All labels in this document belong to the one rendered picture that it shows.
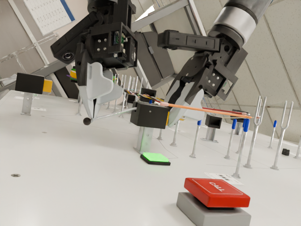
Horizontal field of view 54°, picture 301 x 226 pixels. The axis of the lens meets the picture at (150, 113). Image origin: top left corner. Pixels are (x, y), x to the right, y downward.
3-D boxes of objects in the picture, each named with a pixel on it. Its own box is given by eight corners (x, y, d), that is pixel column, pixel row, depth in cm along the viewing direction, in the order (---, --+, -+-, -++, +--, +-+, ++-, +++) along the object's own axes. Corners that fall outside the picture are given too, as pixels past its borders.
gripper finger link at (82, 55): (80, 82, 47) (85, 32, 49) (72, 83, 47) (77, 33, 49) (96, 91, 51) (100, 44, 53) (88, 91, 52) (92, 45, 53)
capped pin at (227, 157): (231, 160, 62) (239, 119, 61) (224, 158, 62) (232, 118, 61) (230, 158, 63) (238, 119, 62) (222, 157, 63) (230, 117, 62)
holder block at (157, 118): (129, 121, 55) (133, 101, 55) (156, 124, 58) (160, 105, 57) (136, 126, 52) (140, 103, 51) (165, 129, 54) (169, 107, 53)
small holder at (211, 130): (211, 137, 89) (216, 114, 88) (219, 143, 80) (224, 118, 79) (196, 135, 89) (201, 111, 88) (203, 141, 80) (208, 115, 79)
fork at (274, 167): (281, 170, 60) (296, 102, 58) (274, 170, 59) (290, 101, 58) (274, 167, 62) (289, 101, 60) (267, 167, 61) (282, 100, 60)
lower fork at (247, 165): (254, 169, 57) (270, 97, 55) (247, 168, 56) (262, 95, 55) (247, 166, 59) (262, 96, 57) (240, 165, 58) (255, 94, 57)
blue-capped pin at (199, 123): (187, 155, 58) (195, 113, 58) (194, 156, 59) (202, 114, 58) (191, 158, 57) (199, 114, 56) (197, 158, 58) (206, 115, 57)
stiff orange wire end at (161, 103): (152, 104, 42) (152, 100, 42) (247, 118, 48) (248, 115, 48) (155, 105, 41) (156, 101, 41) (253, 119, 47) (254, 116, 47)
